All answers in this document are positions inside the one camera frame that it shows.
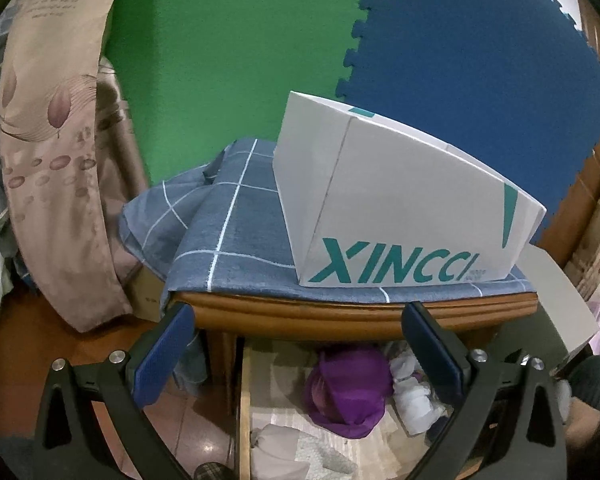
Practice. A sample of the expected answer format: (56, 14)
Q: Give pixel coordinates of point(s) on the purple underwear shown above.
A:
(347, 390)

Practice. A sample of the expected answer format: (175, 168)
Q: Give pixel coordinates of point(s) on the grey cube stool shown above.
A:
(561, 326)

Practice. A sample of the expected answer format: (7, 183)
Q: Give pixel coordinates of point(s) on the wooden drawer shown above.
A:
(273, 377)

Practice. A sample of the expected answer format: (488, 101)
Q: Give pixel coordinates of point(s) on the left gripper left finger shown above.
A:
(68, 440)

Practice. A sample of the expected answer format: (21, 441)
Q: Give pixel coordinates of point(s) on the white Xincci shoe box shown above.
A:
(368, 201)

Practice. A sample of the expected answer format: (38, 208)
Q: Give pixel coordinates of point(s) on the blue checked cloth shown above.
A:
(219, 228)

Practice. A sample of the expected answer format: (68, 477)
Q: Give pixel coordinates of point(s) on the blue foam mat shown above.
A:
(511, 82)

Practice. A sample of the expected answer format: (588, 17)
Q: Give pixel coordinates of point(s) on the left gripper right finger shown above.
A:
(505, 421)

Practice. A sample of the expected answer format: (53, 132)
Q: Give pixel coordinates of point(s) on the light blue underwear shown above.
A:
(417, 405)

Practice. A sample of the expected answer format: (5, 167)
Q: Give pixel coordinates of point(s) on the white hexagon pattern underwear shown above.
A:
(285, 453)

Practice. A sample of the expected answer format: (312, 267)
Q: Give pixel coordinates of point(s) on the pale grey folded underwear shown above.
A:
(403, 363)

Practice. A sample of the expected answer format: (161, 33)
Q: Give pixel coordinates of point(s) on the cardboard boxes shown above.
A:
(583, 264)

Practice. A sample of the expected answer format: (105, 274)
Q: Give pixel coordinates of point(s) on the green foam mat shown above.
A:
(199, 74)

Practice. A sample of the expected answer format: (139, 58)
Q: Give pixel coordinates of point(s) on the beige floral curtain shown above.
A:
(70, 158)

